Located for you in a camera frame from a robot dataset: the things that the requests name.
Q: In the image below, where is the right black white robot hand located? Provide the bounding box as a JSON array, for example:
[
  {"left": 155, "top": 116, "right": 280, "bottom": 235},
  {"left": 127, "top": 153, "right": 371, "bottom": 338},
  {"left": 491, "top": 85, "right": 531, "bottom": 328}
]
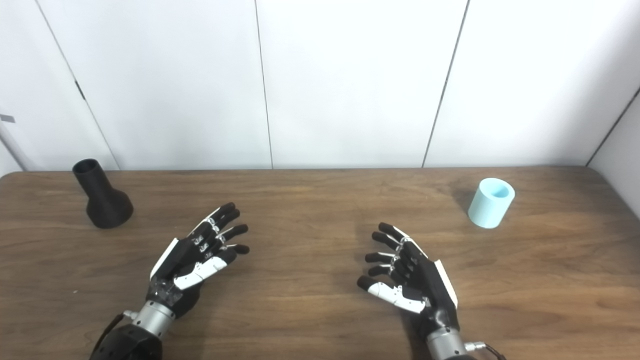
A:
[{"left": 357, "top": 222, "right": 460, "bottom": 337}]

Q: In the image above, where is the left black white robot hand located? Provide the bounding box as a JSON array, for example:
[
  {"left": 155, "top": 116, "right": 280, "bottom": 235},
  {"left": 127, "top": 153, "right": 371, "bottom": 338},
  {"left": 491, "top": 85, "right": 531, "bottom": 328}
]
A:
[{"left": 145, "top": 202, "right": 250, "bottom": 318}]

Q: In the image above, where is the black funnel-shaped nozzle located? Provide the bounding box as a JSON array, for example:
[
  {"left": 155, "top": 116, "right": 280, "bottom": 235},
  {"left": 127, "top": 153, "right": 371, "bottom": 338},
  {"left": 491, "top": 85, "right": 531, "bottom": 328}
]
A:
[{"left": 72, "top": 158, "right": 134, "bottom": 230}]

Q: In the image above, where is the light blue cylinder cup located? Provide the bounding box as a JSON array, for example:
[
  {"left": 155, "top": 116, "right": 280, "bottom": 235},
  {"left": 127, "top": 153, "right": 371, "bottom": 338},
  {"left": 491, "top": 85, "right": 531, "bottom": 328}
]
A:
[{"left": 468, "top": 177, "right": 516, "bottom": 229}]

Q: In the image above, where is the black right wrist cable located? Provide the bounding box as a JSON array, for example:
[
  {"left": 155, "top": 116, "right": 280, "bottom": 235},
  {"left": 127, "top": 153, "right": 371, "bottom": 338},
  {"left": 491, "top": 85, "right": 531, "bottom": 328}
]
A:
[{"left": 465, "top": 341, "right": 507, "bottom": 360}]

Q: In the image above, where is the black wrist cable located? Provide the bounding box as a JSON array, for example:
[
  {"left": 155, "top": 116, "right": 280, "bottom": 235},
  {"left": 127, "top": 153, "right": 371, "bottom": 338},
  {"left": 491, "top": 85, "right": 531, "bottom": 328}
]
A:
[
  {"left": 465, "top": 341, "right": 507, "bottom": 360},
  {"left": 90, "top": 311, "right": 138, "bottom": 360}
]

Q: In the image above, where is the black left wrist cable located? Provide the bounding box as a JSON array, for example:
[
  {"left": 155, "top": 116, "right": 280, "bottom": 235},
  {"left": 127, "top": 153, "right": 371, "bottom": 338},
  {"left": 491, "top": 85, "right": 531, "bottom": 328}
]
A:
[{"left": 90, "top": 311, "right": 138, "bottom": 360}]

